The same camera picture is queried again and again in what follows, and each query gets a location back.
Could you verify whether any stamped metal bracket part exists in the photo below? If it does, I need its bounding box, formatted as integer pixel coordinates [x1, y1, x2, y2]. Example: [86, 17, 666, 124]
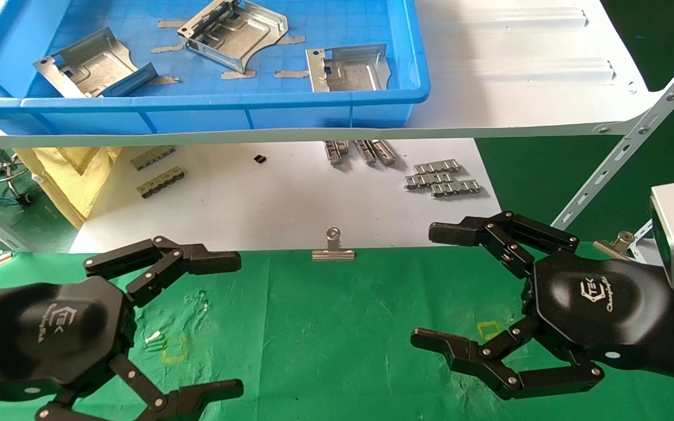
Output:
[305, 43, 392, 94]
[34, 27, 160, 99]
[177, 0, 289, 74]

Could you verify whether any silver linked clip strip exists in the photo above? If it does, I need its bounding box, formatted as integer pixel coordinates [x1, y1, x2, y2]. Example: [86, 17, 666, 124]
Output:
[404, 172, 454, 189]
[353, 140, 377, 166]
[412, 160, 462, 175]
[324, 140, 350, 167]
[430, 180, 483, 198]
[370, 140, 398, 166]

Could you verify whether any green table cloth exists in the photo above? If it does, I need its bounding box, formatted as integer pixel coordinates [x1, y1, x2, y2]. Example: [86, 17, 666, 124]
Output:
[0, 248, 674, 421]

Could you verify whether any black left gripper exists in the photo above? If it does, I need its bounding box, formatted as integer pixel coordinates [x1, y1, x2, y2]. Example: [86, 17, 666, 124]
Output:
[0, 236, 245, 421]

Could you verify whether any blue plastic bin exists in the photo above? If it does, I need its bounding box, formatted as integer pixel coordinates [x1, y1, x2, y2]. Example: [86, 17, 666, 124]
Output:
[0, 0, 431, 136]

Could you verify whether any white metal shelf board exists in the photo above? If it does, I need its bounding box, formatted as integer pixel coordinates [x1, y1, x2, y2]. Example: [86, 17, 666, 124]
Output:
[0, 0, 661, 149]

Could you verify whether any yellow cloth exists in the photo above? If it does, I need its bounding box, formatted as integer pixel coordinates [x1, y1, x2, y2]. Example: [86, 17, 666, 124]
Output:
[13, 146, 122, 229]

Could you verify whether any grey linked clip strip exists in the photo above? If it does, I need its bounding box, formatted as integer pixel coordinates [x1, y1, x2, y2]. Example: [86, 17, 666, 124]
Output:
[137, 166, 186, 199]
[130, 146, 176, 172]

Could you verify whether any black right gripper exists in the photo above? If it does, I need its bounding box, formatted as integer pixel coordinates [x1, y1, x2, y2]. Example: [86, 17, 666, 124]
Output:
[411, 211, 674, 402]

